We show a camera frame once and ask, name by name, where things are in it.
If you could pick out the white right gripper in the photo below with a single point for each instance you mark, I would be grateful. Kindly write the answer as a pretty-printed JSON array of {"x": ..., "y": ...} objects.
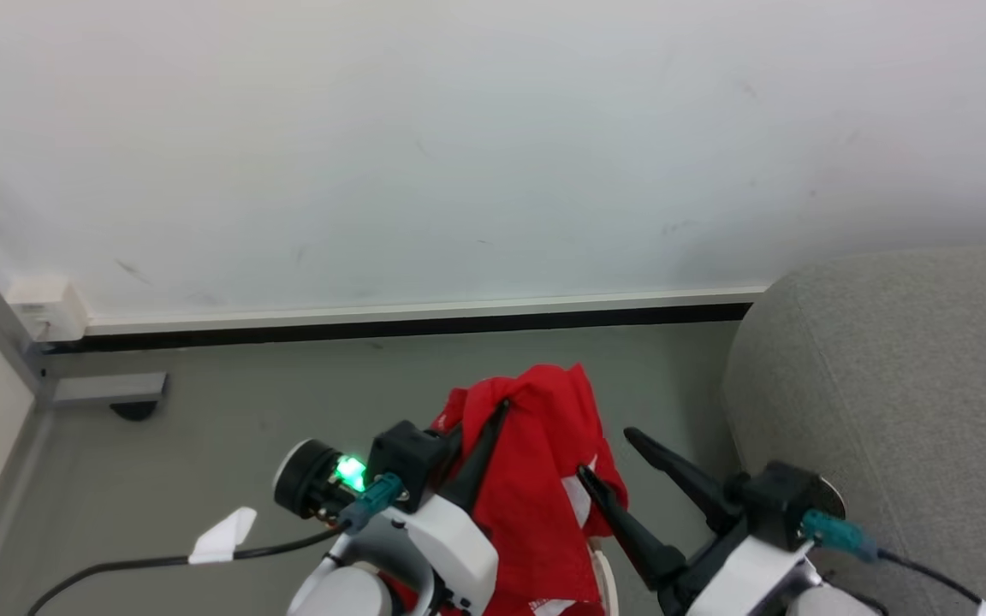
[{"x": 745, "y": 577}]

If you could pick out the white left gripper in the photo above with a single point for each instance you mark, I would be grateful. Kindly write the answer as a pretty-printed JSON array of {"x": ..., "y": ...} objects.
[{"x": 459, "y": 556}]

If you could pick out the red clothing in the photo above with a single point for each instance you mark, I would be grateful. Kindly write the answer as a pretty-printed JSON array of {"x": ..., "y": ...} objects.
[{"x": 527, "y": 479}]

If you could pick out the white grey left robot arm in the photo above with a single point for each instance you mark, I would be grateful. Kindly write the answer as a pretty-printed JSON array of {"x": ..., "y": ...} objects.
[{"x": 339, "y": 597}]

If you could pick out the white laundry basket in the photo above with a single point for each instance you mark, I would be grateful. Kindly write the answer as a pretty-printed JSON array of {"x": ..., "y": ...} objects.
[{"x": 606, "y": 582}]

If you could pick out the black skirting strip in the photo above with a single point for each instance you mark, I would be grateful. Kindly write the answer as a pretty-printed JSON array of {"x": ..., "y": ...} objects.
[{"x": 373, "y": 329}]

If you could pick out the grey fabric sofa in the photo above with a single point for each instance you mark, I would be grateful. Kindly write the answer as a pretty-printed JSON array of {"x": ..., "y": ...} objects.
[{"x": 912, "y": 385}]

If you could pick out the black partition foot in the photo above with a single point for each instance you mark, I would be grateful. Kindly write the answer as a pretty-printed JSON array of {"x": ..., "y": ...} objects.
[{"x": 133, "y": 411}]

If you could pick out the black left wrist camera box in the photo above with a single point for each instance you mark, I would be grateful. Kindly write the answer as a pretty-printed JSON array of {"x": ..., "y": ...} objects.
[{"x": 407, "y": 453}]

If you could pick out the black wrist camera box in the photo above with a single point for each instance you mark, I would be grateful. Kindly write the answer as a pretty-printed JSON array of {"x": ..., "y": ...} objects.
[
  {"x": 780, "y": 505},
  {"x": 407, "y": 453}
]

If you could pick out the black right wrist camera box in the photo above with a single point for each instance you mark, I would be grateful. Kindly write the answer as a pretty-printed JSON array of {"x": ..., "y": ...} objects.
[{"x": 780, "y": 505}]

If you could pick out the white wall junction box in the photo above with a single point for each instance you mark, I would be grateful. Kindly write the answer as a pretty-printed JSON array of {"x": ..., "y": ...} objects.
[{"x": 48, "y": 310}]

